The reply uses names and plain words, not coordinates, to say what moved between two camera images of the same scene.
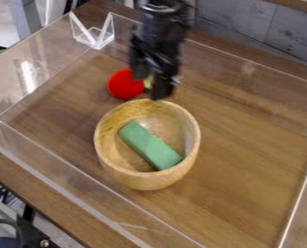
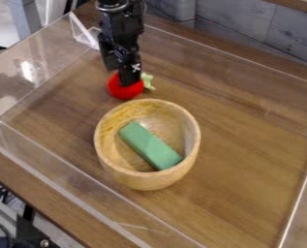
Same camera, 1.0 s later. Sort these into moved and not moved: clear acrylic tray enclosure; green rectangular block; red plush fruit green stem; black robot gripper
Moved: black robot gripper
Not moved: clear acrylic tray enclosure; green rectangular block; red plush fruit green stem
